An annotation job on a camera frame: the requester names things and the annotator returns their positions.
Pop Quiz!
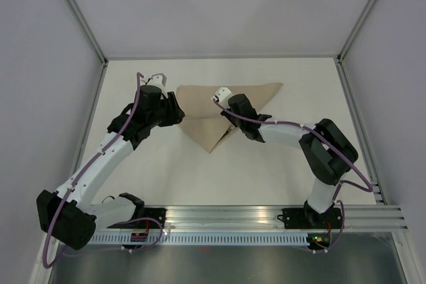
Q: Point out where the beige cloth napkin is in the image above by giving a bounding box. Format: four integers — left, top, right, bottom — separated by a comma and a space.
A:
175, 82, 284, 155

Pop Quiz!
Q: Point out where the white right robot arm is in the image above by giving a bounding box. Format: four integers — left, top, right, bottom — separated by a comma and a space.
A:
212, 94, 359, 228

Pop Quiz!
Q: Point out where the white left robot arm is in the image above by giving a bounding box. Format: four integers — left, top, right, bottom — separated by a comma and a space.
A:
36, 84, 185, 250

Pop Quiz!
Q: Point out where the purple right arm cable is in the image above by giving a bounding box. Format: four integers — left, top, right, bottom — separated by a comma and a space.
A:
211, 96, 373, 255

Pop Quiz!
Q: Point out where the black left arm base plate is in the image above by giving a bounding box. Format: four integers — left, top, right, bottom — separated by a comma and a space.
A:
132, 208, 167, 229

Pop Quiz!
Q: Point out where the aluminium mounting rail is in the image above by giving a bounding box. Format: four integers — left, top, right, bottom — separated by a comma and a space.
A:
146, 204, 407, 233

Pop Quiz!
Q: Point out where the white slotted cable duct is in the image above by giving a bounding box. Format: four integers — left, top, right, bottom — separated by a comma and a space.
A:
89, 231, 308, 246

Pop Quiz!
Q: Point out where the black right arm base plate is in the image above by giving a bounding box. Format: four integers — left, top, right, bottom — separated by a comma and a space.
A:
281, 206, 343, 230

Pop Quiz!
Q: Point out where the left aluminium frame post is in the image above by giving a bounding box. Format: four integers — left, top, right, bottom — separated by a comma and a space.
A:
65, 0, 108, 66

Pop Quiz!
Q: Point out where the aluminium frame post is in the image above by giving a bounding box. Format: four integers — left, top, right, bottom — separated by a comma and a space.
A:
336, 0, 379, 61
65, 0, 108, 66

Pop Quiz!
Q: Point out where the right aluminium frame post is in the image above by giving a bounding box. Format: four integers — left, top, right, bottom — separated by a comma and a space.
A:
336, 0, 379, 61

